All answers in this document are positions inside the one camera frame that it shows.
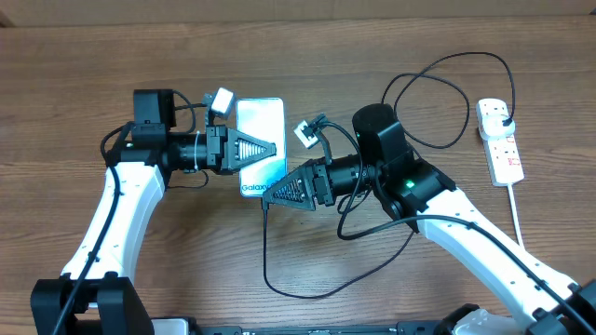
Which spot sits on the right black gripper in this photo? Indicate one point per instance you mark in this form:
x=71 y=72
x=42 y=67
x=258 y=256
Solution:
x=318 y=182

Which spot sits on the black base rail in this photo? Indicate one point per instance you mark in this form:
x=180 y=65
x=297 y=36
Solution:
x=424 y=327

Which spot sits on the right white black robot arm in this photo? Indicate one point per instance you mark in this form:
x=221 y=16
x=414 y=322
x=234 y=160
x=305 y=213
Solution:
x=540 y=300

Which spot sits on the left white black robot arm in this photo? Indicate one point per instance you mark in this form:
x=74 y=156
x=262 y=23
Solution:
x=94 y=293

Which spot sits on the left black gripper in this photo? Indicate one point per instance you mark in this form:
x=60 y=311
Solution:
x=224 y=148

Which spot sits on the white power strip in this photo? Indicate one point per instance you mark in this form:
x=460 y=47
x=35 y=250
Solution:
x=503 y=157

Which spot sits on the blue Galaxy smartphone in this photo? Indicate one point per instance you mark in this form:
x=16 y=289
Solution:
x=263 y=119

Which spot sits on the white charger plug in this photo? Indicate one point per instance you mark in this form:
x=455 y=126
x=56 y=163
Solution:
x=494 y=127

